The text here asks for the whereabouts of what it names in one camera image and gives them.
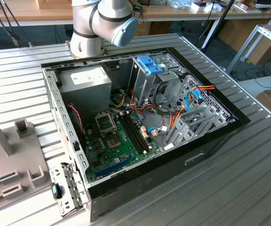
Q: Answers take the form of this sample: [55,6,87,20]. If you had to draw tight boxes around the blue data wire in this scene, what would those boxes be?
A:
[184,89,206,111]

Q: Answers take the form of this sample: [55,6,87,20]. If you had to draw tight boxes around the orange red power wire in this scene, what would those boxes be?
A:
[168,84,215,130]

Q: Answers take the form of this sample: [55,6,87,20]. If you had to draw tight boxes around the grey metal disk bay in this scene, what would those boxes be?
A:
[165,103,236,151]

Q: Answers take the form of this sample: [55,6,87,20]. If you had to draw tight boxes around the black RAM slot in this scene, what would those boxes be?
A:
[121,115,143,155]
[126,114,150,153]

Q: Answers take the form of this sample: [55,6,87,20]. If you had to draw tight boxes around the grey metal drive cage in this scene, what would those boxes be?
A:
[128,53,188,108]

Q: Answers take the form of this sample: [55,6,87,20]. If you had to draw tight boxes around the metal socket cover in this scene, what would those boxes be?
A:
[94,112,117,137]

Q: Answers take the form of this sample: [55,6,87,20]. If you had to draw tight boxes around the CPU socket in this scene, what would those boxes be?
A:
[105,134,122,149]

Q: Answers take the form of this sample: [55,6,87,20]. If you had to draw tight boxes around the green motherboard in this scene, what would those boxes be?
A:
[82,110,162,183]

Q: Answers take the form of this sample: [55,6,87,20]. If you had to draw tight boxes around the blue plastic drive latch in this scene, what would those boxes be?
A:
[137,56,157,69]
[147,65,166,75]

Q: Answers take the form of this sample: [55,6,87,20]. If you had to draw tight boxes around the grey power supply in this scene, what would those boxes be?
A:
[59,65,112,118]

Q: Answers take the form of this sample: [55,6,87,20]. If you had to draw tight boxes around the blue expansion slot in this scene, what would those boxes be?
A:
[95,157,133,178]

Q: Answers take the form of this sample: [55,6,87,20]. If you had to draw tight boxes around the black open PC case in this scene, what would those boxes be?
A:
[40,47,251,222]

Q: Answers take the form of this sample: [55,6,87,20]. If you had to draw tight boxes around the brown cardboard box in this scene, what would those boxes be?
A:
[135,21,174,36]

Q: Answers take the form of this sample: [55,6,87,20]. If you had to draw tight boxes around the grey expansion slot latch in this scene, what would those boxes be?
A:
[60,161,84,209]

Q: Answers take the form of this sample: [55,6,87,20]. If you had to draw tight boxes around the clear plastic bags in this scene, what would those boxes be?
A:
[168,0,193,10]

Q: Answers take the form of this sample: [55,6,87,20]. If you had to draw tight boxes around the black slanted pole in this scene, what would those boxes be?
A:
[200,0,235,49]

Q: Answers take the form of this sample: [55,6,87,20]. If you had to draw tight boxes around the white small box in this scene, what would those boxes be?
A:
[191,1,207,13]
[206,3,223,12]

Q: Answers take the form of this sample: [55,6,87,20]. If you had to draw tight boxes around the grey parts rack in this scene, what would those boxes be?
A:
[0,111,51,216]

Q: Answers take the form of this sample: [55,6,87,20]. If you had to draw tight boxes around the white side table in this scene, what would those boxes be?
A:
[240,75,271,98]

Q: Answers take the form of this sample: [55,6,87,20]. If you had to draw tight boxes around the brown wooden box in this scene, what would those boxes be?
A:
[35,0,73,10]

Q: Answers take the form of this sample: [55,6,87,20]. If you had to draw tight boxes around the long wooden desk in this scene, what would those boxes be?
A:
[137,0,271,23]

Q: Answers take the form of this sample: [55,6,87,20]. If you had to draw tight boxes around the black monitor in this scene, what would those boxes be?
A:
[255,0,271,10]

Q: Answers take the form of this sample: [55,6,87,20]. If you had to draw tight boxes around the orange red wire bundle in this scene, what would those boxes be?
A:
[129,89,155,115]

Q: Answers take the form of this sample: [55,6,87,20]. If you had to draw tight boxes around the yellow black wire bundle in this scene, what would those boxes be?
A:
[111,91,128,109]

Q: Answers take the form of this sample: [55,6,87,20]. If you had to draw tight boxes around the short blue wire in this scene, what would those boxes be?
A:
[148,126,161,136]

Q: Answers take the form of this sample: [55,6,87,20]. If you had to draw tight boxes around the black wire loop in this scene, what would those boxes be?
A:
[152,82,174,116]

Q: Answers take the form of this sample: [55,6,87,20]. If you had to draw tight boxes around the red black fan wire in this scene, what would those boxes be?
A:
[67,105,84,142]

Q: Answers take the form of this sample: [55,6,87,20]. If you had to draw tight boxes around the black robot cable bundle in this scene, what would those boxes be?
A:
[0,0,34,48]

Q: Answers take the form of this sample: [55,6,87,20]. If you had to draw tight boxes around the aluminium shelf frame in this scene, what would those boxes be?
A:
[225,24,271,80]

